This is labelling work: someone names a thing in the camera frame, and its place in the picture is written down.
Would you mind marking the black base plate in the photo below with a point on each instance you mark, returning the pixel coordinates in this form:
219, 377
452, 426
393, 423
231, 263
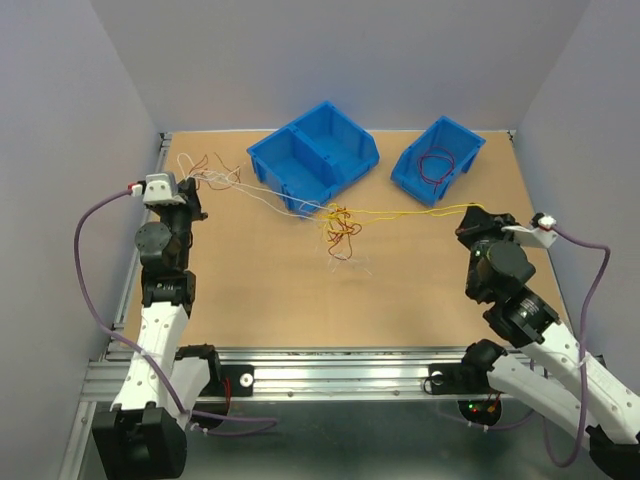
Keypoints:
455, 379
231, 379

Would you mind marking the small blue bin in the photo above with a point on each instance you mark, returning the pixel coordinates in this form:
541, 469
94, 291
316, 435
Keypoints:
434, 161

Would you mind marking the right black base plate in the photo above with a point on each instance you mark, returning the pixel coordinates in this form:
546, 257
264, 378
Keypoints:
455, 379

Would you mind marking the aluminium mounting rail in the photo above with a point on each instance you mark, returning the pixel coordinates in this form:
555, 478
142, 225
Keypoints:
316, 375

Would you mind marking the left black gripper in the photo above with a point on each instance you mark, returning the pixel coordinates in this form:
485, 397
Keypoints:
192, 206

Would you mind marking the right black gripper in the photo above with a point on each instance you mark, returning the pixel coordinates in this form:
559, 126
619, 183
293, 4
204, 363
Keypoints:
479, 221

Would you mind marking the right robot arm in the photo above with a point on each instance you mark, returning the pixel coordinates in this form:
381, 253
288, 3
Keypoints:
576, 392

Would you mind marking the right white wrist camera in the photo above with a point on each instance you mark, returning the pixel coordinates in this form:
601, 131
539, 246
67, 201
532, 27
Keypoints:
539, 233

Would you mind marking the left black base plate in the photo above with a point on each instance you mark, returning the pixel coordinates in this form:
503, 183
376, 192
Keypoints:
231, 379

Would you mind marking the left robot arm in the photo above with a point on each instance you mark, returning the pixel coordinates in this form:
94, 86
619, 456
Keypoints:
143, 434

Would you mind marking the large divided blue bin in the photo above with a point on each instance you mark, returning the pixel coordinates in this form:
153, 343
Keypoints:
312, 159

